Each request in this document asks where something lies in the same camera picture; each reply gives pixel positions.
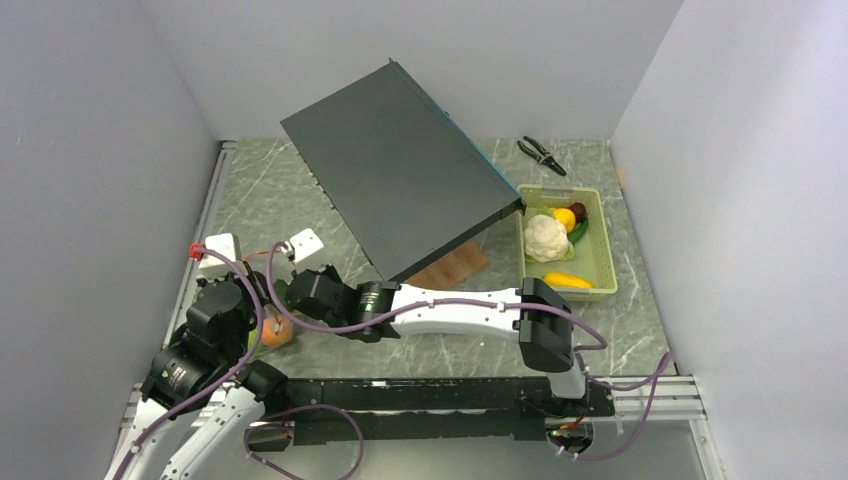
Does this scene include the wooden base board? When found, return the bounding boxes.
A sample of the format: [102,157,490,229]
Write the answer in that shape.
[406,240,490,290]

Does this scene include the black pliers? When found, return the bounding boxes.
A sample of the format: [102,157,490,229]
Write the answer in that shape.
[516,136,567,177]

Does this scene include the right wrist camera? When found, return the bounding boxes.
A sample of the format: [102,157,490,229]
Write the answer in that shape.
[277,228,328,272]

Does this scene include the aluminium frame profile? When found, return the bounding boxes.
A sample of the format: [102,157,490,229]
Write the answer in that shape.
[105,140,238,479]

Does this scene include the dark grey network switch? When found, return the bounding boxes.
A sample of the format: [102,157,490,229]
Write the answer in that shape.
[280,61,526,282]

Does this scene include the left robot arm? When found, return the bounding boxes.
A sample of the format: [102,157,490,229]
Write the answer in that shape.
[106,274,289,479]

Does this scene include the light green plastic basket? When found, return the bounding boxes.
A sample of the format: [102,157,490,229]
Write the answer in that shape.
[514,184,618,302]

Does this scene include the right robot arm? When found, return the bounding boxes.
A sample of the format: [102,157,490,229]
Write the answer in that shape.
[284,266,590,415]

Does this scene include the clear zip top bag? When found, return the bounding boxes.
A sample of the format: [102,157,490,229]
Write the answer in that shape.
[252,268,294,359]

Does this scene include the orange fruit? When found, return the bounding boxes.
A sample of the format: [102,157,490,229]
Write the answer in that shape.
[260,318,294,349]

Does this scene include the white cauliflower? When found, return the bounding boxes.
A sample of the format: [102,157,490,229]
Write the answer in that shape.
[523,215,575,263]

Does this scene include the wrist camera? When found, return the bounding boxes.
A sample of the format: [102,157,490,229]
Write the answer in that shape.
[277,228,328,272]
[189,233,241,281]

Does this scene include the yellow pepper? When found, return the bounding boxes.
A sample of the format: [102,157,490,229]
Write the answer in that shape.
[552,208,577,232]

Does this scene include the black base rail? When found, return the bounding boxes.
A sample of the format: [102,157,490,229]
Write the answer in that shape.
[265,376,615,446]

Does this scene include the red apple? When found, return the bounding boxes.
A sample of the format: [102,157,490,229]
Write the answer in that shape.
[568,202,588,224]

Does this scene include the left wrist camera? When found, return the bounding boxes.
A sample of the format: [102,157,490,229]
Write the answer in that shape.
[189,233,241,281]

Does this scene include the yellow corn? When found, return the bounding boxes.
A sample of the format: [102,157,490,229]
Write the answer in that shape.
[543,272,593,289]

